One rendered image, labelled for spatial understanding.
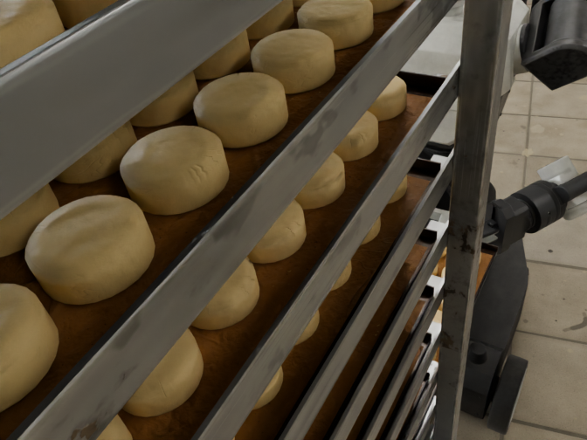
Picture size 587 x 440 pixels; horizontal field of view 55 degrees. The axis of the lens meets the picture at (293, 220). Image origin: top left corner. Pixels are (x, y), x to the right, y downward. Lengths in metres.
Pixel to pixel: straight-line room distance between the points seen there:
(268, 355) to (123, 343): 0.11
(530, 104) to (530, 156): 0.40
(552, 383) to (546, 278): 0.40
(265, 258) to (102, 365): 0.18
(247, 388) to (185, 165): 0.11
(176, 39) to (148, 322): 0.10
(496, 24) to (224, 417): 0.34
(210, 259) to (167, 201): 0.05
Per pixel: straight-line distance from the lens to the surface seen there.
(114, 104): 0.17
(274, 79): 0.32
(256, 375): 0.30
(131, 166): 0.28
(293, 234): 0.35
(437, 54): 1.12
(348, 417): 0.48
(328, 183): 0.38
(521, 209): 1.15
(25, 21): 0.19
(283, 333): 0.31
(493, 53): 0.48
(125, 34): 0.17
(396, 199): 0.53
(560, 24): 1.14
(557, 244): 2.15
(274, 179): 0.25
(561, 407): 1.76
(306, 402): 0.38
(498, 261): 1.82
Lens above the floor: 1.48
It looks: 42 degrees down
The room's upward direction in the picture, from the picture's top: 10 degrees counter-clockwise
